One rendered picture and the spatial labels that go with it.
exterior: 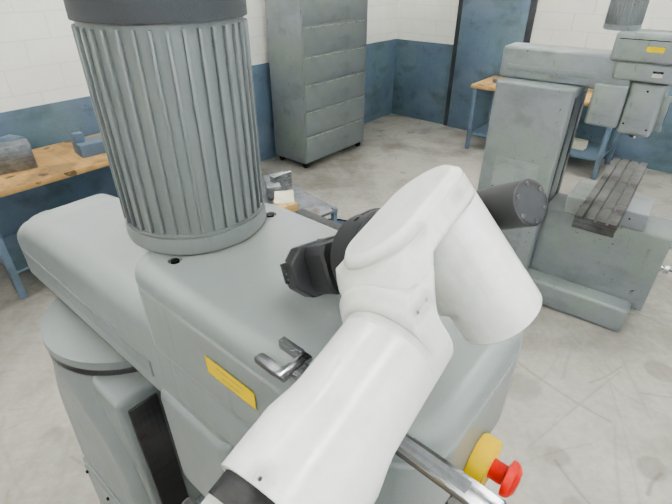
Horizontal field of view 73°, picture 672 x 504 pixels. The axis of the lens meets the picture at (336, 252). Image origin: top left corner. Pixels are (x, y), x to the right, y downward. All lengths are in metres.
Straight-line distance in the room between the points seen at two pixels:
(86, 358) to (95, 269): 0.20
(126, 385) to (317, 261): 0.64
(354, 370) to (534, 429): 2.75
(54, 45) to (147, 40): 4.28
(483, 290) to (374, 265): 0.09
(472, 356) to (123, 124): 0.46
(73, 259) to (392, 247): 0.81
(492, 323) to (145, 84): 0.43
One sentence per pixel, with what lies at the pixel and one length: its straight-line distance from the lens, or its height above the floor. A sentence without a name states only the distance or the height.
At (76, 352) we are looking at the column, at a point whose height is 1.56.
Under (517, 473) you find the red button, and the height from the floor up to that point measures 1.78.
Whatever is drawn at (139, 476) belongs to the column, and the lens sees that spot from 1.17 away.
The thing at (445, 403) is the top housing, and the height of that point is 1.89.
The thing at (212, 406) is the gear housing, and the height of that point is 1.70.
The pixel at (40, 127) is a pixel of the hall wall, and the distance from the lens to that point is 4.84.
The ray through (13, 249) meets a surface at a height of 0.23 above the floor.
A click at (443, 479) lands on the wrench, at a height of 1.90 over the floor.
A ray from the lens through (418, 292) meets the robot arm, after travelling 0.26.
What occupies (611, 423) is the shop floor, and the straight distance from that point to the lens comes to 3.20.
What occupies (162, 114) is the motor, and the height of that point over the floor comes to 2.08.
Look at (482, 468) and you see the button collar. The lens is 0.54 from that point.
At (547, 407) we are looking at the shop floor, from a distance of 3.12.
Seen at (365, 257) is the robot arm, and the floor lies 2.07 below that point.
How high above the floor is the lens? 2.22
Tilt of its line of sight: 32 degrees down
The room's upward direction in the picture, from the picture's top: straight up
